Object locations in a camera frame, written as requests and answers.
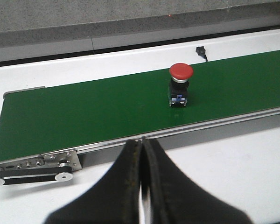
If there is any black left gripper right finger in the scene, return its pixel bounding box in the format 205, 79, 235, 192
141, 139, 251, 224

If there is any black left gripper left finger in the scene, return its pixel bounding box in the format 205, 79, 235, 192
45, 140, 142, 224

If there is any right silver drive pulley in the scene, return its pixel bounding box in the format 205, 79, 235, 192
55, 172, 73, 182

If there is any green conveyor belt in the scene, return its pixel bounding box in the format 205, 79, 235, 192
0, 50, 280, 161

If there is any black timing belt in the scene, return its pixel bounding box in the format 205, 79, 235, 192
0, 166, 72, 185

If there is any small black sensor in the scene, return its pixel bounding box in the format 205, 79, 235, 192
196, 46, 208, 62

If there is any right grey stone slab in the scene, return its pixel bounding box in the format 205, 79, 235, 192
225, 0, 280, 29

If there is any grey stone slab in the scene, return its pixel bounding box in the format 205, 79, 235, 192
225, 0, 280, 29
0, 0, 231, 47

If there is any left grey stone slab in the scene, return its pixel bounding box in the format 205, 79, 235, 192
0, 0, 231, 47

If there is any aluminium conveyor side rail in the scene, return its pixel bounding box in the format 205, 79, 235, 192
43, 105, 280, 155

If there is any steel conveyor support bracket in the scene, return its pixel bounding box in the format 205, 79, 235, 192
42, 149, 82, 171

